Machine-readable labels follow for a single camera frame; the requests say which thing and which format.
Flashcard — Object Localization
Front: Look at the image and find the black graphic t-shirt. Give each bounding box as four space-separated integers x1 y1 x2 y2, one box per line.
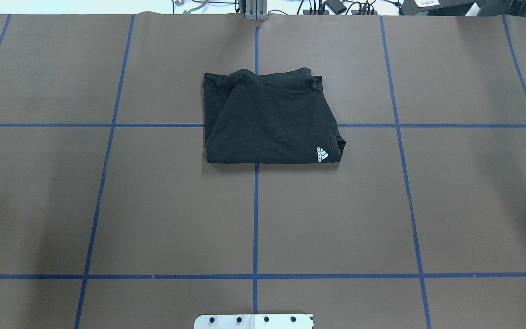
203 68 345 165

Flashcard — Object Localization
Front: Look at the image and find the aluminium frame post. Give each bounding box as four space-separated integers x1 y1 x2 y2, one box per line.
238 0 268 21

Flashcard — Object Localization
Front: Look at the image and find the white camera stand base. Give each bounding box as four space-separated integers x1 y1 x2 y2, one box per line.
193 313 315 329

